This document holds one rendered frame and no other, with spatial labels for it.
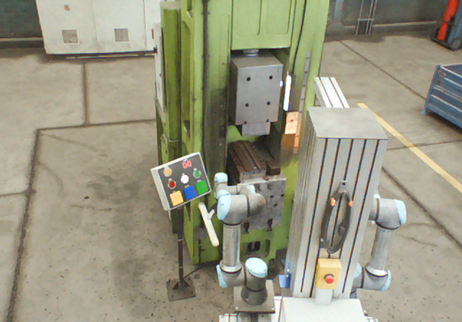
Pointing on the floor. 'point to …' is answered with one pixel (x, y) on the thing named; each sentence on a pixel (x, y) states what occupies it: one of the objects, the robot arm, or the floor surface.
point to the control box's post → (179, 244)
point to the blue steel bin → (452, 94)
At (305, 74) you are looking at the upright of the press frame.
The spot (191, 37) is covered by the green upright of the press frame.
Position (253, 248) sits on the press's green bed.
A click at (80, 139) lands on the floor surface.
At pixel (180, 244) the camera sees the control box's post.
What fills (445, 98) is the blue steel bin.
